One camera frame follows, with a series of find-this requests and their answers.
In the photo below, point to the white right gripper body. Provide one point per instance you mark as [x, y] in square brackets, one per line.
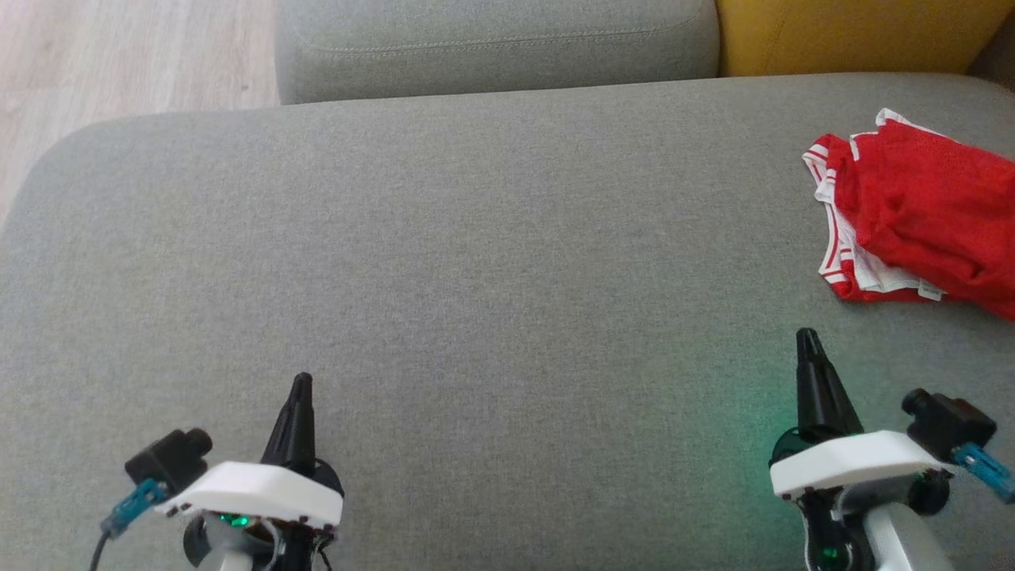
[848, 464]

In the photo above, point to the yellow sofa backrest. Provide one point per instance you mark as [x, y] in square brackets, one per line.
[848, 36]

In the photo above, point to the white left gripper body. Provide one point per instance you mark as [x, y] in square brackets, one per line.
[262, 492]

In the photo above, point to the grey sofa seat cushion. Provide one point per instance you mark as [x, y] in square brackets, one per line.
[492, 47]

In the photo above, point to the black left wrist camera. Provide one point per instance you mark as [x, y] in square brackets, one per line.
[170, 460]

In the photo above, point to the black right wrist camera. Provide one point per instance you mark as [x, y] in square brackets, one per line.
[947, 424]

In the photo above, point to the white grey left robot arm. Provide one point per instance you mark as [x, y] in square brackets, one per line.
[230, 547]

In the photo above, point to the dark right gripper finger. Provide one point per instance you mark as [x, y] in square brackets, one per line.
[821, 396]

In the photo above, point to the red shorts white side panel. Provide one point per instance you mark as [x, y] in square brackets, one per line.
[928, 206]

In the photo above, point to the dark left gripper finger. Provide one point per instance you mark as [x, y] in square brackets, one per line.
[295, 436]

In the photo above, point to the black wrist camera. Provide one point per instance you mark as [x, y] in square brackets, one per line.
[947, 424]
[170, 460]

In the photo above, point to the yellow and grey sofa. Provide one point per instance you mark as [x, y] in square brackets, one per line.
[476, 301]

